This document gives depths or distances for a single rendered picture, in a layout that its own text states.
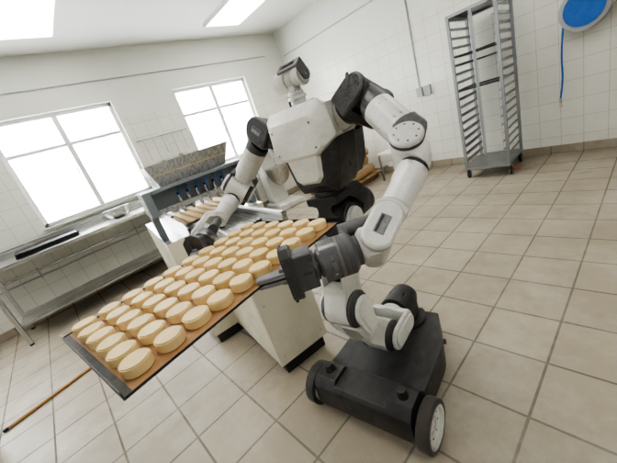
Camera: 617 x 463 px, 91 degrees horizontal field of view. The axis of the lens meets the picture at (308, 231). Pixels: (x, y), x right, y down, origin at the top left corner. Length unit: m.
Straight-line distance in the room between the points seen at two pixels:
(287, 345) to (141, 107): 4.40
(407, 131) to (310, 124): 0.34
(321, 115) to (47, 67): 4.67
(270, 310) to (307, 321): 0.26
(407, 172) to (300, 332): 1.31
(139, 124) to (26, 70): 1.27
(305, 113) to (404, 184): 0.43
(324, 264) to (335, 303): 0.59
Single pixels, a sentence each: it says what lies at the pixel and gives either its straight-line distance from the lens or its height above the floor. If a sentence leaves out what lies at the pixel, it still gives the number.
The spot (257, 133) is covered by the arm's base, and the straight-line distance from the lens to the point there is 1.20.
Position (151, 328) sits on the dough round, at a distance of 0.65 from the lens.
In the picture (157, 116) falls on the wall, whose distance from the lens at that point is 5.46.
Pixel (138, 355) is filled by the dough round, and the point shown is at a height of 1.02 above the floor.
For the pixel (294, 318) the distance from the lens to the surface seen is 1.77.
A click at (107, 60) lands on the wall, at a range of 5.53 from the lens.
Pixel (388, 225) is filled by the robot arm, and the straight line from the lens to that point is 0.61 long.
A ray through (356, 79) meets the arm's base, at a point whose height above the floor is 1.34.
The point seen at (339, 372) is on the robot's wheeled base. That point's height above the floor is 0.21.
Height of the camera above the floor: 1.28
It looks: 19 degrees down
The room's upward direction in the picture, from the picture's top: 19 degrees counter-clockwise
